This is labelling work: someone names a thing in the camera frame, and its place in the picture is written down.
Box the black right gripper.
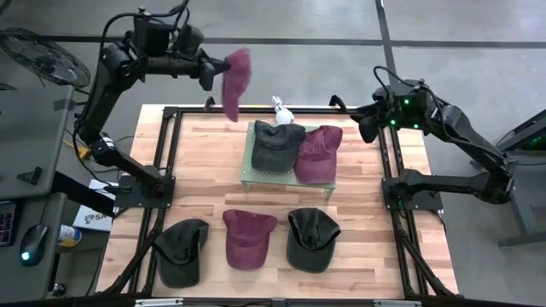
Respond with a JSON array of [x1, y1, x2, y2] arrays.
[[350, 106, 383, 144]]

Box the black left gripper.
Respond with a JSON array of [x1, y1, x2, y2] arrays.
[[196, 59, 231, 92]]

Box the maroon baseball cap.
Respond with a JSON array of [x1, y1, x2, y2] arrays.
[[220, 47, 253, 124], [221, 208, 279, 271], [293, 125, 345, 185]]

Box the dark grey baseball cap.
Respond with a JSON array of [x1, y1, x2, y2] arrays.
[[250, 119, 307, 174], [285, 207, 342, 275], [152, 218, 211, 290]]

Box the white globe wooden lamp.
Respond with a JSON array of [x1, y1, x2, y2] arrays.
[[275, 106, 296, 126]]

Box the green perforated metal shelf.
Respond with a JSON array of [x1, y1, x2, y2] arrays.
[[240, 120, 338, 200]]

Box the black floor fan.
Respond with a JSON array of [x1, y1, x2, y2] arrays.
[[0, 27, 93, 90]]

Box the grey metal stand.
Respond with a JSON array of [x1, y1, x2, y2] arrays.
[[494, 108, 546, 249]]

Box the white printed cardboard box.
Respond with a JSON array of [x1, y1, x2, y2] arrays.
[[72, 178, 119, 234]]

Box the grey side desk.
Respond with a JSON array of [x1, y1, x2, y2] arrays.
[[0, 83, 76, 302]]

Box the black wedge block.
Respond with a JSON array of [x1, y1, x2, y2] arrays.
[[16, 165, 44, 186]]

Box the white and yellow can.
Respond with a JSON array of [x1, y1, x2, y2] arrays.
[[57, 224, 83, 248]]

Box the black computer mouse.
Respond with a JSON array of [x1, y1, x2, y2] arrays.
[[18, 223, 50, 268]]

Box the black backlit keyboard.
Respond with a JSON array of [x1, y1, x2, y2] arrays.
[[0, 200, 18, 248]]

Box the yellow power cord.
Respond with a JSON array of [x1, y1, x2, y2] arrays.
[[63, 138, 94, 159]]

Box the silver bracket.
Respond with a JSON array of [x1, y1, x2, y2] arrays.
[[374, 299, 423, 307], [134, 298, 184, 307]]

